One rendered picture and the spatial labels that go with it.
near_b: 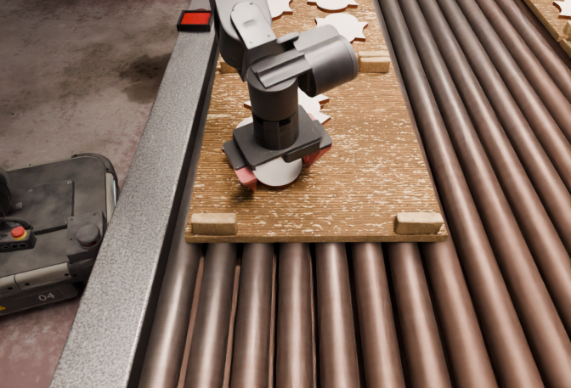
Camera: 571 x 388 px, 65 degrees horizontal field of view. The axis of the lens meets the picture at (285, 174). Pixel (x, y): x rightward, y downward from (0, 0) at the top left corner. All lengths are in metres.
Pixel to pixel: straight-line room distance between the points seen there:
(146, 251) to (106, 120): 1.86
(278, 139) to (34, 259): 1.19
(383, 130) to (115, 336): 0.50
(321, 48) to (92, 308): 0.41
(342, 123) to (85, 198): 1.15
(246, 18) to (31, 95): 2.36
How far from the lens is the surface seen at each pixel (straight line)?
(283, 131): 0.54
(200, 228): 0.60
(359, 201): 0.65
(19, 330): 1.80
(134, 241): 0.65
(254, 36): 0.51
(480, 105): 0.91
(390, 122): 0.79
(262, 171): 0.66
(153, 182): 0.72
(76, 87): 2.78
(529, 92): 0.98
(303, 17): 1.10
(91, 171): 1.82
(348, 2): 1.16
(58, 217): 1.67
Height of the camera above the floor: 1.41
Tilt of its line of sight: 45 degrees down
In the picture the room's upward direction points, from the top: straight up
